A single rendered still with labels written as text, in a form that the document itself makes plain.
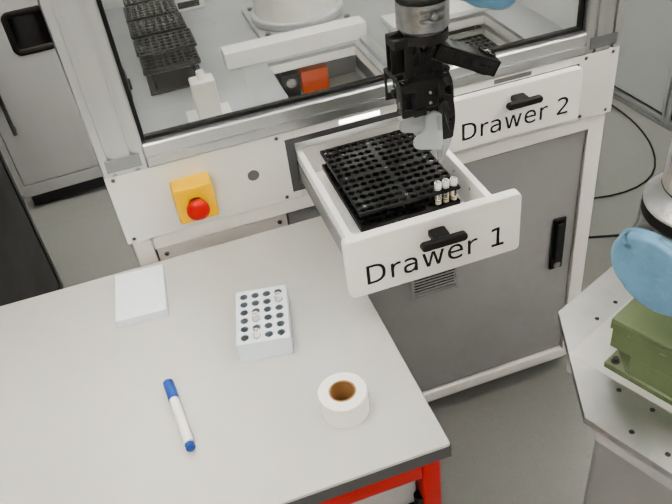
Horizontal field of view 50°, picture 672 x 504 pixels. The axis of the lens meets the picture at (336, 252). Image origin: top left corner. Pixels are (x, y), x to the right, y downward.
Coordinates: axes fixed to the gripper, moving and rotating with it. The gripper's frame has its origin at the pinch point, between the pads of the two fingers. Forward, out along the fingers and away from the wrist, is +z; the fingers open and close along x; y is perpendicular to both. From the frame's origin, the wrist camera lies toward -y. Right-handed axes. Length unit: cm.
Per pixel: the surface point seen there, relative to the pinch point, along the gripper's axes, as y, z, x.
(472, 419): -16, 98, -18
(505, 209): -6.1, 7.1, 10.8
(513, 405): -28, 98, -18
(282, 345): 32.2, 19.5, 12.3
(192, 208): 39.5, 9.3, -15.8
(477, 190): -5.8, 8.7, 2.1
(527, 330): -35, 78, -24
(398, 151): 1.7, 7.8, -14.0
